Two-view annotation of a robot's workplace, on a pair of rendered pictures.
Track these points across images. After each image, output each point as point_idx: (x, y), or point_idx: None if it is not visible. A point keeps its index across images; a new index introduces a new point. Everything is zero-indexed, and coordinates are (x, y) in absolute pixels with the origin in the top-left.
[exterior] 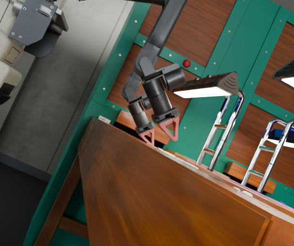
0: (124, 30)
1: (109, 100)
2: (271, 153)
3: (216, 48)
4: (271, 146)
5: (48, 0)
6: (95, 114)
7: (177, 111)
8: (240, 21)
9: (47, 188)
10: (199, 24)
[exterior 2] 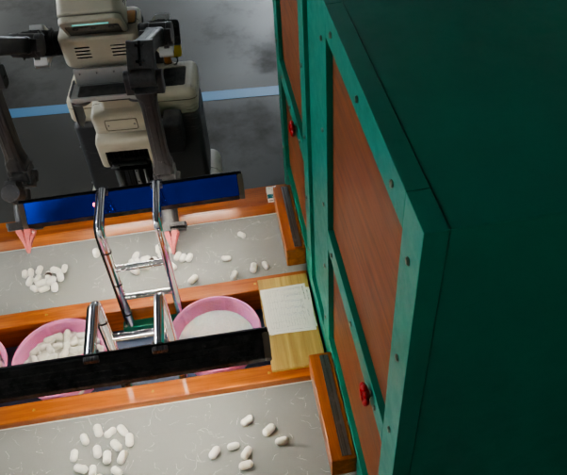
0: (276, 56)
1: (290, 165)
2: (357, 396)
3: (301, 103)
4: (356, 381)
5: (108, 73)
6: (286, 183)
7: (6, 226)
8: (308, 39)
9: None
10: (296, 45)
